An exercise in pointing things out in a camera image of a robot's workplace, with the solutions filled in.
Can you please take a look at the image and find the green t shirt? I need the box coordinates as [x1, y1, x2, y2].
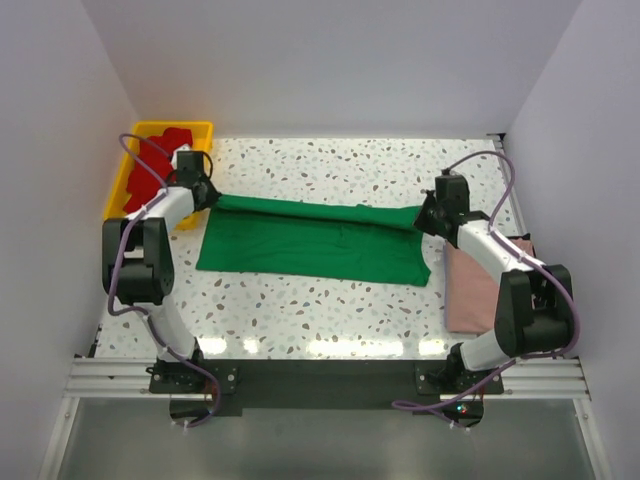
[196, 195, 431, 287]

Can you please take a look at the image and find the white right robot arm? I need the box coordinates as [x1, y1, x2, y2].
[414, 170, 579, 393]

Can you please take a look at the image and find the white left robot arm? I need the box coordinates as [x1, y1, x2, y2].
[102, 149, 221, 392]

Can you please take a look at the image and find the red t shirt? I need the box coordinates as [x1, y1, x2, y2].
[122, 127, 194, 216]

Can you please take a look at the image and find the yellow plastic bin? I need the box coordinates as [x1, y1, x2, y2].
[103, 120, 214, 220]

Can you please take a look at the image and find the pink folded t shirt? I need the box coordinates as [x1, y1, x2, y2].
[444, 243, 522, 335]

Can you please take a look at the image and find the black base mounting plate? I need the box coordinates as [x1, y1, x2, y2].
[146, 359, 504, 424]

